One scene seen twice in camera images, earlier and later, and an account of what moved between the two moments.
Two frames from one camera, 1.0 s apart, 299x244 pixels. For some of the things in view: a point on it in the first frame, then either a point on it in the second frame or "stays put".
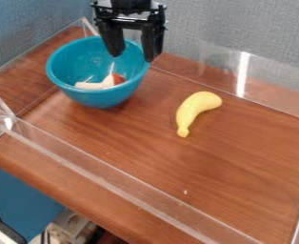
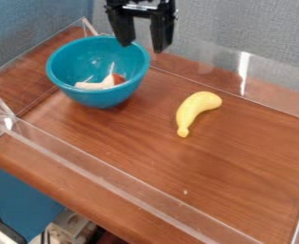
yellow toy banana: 192,105 stays put
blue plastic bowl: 90,77 stays put
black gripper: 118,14 to 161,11
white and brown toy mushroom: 113,79 stays put
